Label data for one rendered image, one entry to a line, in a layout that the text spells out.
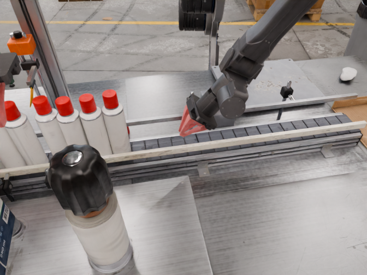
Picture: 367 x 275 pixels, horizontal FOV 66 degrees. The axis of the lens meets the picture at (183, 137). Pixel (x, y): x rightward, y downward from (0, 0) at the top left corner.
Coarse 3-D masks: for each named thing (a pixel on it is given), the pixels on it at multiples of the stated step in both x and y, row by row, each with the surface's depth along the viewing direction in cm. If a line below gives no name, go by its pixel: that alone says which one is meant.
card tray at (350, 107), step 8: (336, 104) 101; (344, 104) 102; (352, 104) 102; (360, 104) 103; (336, 112) 100; (344, 112) 100; (352, 112) 100; (360, 112) 100; (352, 120) 97; (360, 120) 97; (360, 128) 94
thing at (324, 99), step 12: (336, 96) 85; (348, 96) 86; (252, 108) 82; (264, 108) 83; (276, 108) 84; (132, 120) 78; (144, 120) 78; (156, 120) 78; (168, 120) 79; (36, 132) 74
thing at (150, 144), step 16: (240, 128) 87; (256, 128) 87; (272, 128) 87; (288, 128) 87; (304, 128) 87; (144, 144) 83; (160, 144) 83; (176, 144) 83; (256, 144) 83; (272, 144) 83; (128, 160) 78; (144, 160) 78; (16, 176) 74; (32, 176) 74
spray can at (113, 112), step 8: (104, 96) 65; (112, 96) 65; (104, 104) 67; (112, 104) 66; (120, 104) 69; (104, 112) 67; (112, 112) 67; (120, 112) 68; (104, 120) 70; (112, 120) 68; (120, 120) 69; (112, 128) 70; (120, 128) 71; (112, 136) 72; (120, 136) 72; (128, 136) 76; (112, 144) 75; (120, 144) 74; (128, 144) 77; (120, 152) 76
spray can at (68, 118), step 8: (64, 96) 65; (56, 104) 63; (64, 104) 63; (64, 112) 64; (72, 112) 66; (64, 120) 65; (72, 120) 66; (80, 120) 68; (64, 128) 67; (72, 128) 67; (80, 128) 69; (64, 136) 69; (72, 136) 69; (80, 136) 70; (72, 144) 70; (80, 144) 71; (88, 144) 74
